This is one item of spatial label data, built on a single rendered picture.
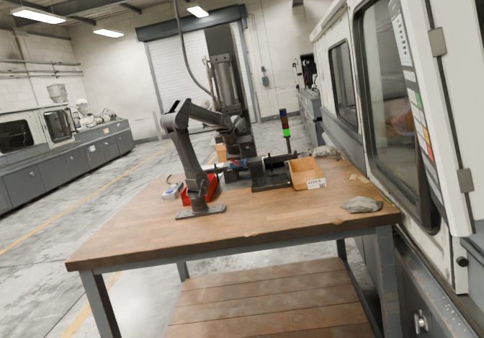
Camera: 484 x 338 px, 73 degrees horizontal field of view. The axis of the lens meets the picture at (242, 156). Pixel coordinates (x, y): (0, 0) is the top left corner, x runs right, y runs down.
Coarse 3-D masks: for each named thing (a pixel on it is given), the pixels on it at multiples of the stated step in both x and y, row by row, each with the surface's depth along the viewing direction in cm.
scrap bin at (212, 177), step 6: (210, 174) 165; (210, 180) 166; (216, 180) 165; (186, 186) 152; (210, 186) 149; (216, 186) 163; (210, 192) 147; (186, 198) 148; (210, 198) 145; (186, 204) 143
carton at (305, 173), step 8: (288, 160) 158; (296, 160) 157; (304, 160) 157; (312, 160) 157; (296, 168) 158; (304, 168) 158; (312, 168) 158; (320, 168) 136; (296, 176) 153; (304, 176) 151; (312, 176) 148; (320, 176) 138; (296, 184) 135; (304, 184) 134; (312, 184) 134; (320, 184) 134
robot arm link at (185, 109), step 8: (176, 104) 127; (184, 104) 120; (192, 104) 125; (168, 112) 124; (176, 112) 118; (184, 112) 120; (192, 112) 125; (200, 112) 129; (208, 112) 132; (216, 112) 135; (160, 120) 122; (176, 120) 117; (184, 120) 120; (200, 120) 131; (208, 120) 132; (216, 120) 135; (184, 128) 120; (216, 128) 141; (224, 128) 140
